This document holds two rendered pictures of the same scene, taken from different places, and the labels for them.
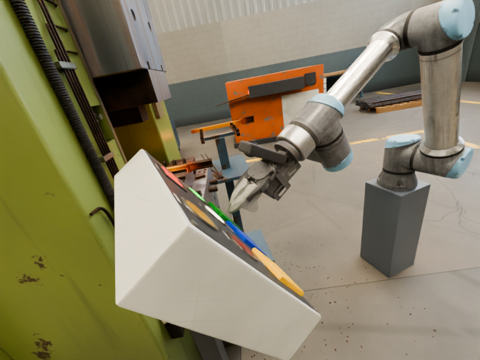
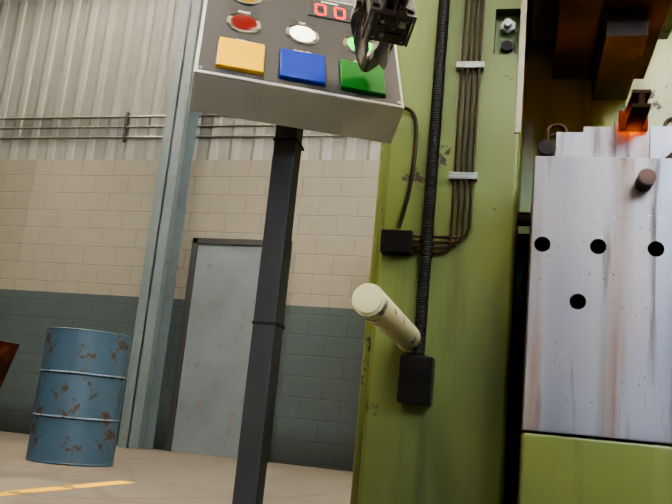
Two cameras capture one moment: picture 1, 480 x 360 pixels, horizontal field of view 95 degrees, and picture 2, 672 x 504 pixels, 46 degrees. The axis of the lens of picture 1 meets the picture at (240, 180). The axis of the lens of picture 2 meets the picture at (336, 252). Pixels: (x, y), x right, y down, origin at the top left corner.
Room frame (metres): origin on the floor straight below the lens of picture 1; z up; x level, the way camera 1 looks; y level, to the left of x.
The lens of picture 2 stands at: (0.69, -1.14, 0.46)
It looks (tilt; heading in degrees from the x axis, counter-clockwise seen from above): 12 degrees up; 103
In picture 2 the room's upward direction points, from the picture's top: 6 degrees clockwise
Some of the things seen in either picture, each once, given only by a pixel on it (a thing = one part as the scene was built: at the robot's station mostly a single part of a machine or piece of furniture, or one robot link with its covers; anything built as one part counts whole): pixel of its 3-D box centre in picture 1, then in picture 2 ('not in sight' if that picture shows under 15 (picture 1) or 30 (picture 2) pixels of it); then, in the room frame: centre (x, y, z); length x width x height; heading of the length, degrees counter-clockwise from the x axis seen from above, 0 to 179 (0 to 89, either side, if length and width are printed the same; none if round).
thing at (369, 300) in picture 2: not in sight; (391, 321); (0.51, 0.12, 0.62); 0.44 x 0.05 x 0.05; 89
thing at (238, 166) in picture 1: (226, 168); not in sight; (1.42, 0.08, 0.75); 0.40 x 0.30 x 0.02; 6
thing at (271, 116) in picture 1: (269, 107); not in sight; (4.76, -0.89, 0.63); 2.10 x 1.12 x 1.25; 86
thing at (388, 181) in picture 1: (397, 175); not in sight; (1.07, -0.88, 0.65); 0.19 x 0.19 x 0.10
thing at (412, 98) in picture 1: (394, 101); not in sight; (5.33, -4.04, 0.12); 1.58 x 0.80 x 0.24; 86
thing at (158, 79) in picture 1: (103, 96); (608, 13); (0.86, 0.42, 1.32); 0.42 x 0.20 x 0.10; 89
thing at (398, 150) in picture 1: (402, 152); not in sight; (1.06, -0.88, 0.79); 0.17 x 0.15 x 0.18; 26
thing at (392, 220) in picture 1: (390, 225); not in sight; (1.07, -0.88, 0.30); 0.22 x 0.22 x 0.60; 16
